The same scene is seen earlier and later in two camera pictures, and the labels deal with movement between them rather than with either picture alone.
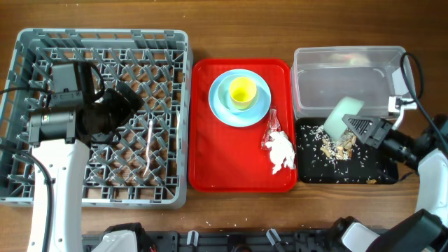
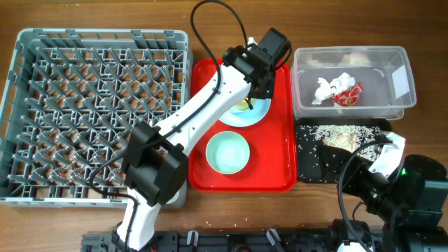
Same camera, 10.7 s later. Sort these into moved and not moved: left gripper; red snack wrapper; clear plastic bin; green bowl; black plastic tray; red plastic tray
Moved: left gripper; green bowl; red snack wrapper
Not moved: red plastic tray; clear plastic bin; black plastic tray
